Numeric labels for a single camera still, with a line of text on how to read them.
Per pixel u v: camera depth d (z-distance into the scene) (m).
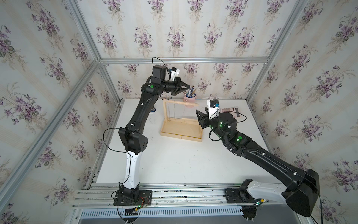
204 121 0.62
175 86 0.69
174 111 0.91
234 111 1.11
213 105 0.58
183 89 0.73
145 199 0.72
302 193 0.38
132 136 0.53
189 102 0.85
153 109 1.12
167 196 0.75
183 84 0.74
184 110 0.90
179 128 1.01
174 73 0.74
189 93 1.12
